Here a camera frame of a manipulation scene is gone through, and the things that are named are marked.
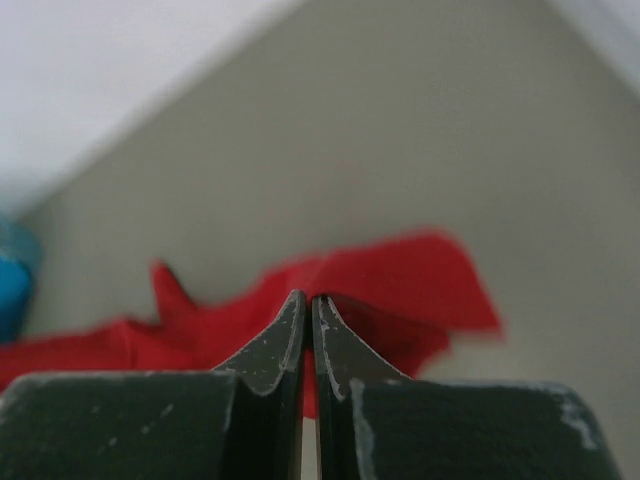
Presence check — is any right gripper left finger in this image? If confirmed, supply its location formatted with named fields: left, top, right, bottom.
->
left=1, top=291, right=306, bottom=479

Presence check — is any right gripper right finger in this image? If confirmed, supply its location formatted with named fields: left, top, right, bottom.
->
left=311, top=296, right=620, bottom=479

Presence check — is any red t-shirt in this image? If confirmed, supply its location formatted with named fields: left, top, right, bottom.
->
left=1, top=231, right=502, bottom=385

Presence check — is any blue t-shirt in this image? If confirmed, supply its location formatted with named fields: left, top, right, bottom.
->
left=0, top=256, right=33, bottom=344

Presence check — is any teal plastic basket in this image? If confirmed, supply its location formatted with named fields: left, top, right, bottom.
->
left=0, top=214, right=43, bottom=276

